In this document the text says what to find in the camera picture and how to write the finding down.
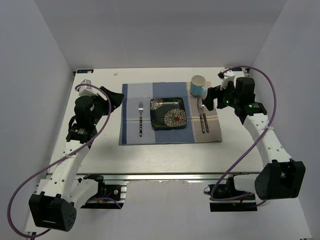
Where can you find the right blue table label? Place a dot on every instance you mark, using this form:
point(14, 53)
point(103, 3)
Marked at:
point(234, 69)

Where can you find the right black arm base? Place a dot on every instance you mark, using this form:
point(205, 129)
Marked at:
point(227, 198)

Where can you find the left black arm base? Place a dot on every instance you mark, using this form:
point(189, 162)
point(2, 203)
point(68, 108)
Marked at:
point(108, 196)

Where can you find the metal fork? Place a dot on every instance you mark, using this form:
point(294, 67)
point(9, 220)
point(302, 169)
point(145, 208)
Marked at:
point(141, 110)

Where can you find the metal spoon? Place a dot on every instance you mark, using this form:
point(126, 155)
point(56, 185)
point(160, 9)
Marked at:
point(204, 117)

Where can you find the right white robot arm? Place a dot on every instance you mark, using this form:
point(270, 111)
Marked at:
point(281, 176)

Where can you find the dark floral rectangular plate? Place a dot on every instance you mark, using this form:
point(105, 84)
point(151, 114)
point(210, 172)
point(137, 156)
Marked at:
point(168, 113)

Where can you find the metal table knife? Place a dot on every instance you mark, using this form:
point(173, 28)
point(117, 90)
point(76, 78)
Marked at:
point(200, 112)

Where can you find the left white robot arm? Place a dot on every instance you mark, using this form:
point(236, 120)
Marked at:
point(55, 207)

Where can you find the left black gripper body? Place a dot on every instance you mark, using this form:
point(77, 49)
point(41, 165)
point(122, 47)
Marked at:
point(97, 102)

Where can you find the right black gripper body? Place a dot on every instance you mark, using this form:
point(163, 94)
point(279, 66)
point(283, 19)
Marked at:
point(227, 97)

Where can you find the blue table label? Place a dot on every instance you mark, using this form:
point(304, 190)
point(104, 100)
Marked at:
point(234, 69)
point(84, 71)

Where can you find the left blue table label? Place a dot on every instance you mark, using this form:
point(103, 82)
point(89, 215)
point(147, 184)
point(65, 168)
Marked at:
point(84, 71)

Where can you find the blue beige checked placemat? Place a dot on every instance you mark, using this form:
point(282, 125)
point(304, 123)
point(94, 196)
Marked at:
point(192, 133)

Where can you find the light blue mug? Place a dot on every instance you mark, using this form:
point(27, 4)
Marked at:
point(197, 86)

